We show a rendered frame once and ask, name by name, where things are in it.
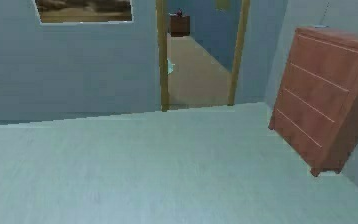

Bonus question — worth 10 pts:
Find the yellow wooden door frame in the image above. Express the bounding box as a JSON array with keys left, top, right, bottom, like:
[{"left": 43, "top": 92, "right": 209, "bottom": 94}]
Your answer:
[{"left": 155, "top": 0, "right": 251, "bottom": 113}]

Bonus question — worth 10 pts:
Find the dark brown small cabinet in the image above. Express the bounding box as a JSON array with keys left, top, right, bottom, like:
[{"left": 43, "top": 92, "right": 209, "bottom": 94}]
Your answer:
[{"left": 169, "top": 14, "right": 191, "bottom": 38}]

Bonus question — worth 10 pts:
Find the brown framed wall picture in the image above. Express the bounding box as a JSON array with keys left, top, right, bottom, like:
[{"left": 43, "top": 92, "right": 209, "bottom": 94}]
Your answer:
[{"left": 33, "top": 0, "right": 134, "bottom": 25}]

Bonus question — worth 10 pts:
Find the yellow framed wall picture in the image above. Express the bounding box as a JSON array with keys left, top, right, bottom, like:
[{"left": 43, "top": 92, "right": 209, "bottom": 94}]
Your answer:
[{"left": 214, "top": 0, "right": 231, "bottom": 11}]

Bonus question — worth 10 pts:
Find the reddish wooden chest of drawers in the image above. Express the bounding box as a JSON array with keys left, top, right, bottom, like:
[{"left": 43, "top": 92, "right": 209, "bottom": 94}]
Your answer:
[{"left": 268, "top": 26, "right": 358, "bottom": 178}]

